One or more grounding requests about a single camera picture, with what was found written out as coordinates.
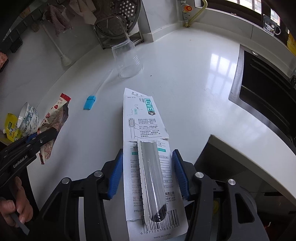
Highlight yellow oil bottle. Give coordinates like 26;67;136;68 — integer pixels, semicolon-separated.
287;33;296;56

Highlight gas valve with yellow hose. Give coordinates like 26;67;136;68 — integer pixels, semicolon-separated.
176;0;208;28

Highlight glass mug on sill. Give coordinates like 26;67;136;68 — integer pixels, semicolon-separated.
263;15;281;36

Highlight red white snack wrapper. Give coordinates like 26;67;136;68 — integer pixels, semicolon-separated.
37;93;71;165

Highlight black kitchen sink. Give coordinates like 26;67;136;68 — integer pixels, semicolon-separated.
228;45;295;152

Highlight white toothbrush package card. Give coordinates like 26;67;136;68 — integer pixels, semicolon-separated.
123;88;188;240

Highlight steel dish rack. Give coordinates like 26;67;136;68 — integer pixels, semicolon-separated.
93;15;144;49

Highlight purple hanging cloth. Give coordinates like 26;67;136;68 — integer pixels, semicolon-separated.
42;4;72;37

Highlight stacked patterned ceramic bowls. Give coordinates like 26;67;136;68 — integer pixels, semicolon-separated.
17;102;40;137

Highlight white bottle brush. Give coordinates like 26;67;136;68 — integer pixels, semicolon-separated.
41;23;72;66

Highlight yellow green refill pouch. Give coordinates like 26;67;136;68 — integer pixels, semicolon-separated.
4;113;22;142

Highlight grey perforated trash bin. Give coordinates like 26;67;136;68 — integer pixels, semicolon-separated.
212;182;258;232

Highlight pink checkered cloth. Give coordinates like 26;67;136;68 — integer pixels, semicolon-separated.
0;52;9;72

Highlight steel steamer tray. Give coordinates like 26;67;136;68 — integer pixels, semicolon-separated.
93;0;142;39

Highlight beige hanging cloth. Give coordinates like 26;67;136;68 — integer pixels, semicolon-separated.
69;0;97;25

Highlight person's left hand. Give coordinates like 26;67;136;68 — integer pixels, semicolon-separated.
1;176;33;227

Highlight black wall hook rail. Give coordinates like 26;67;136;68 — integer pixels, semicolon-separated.
1;3;49;54

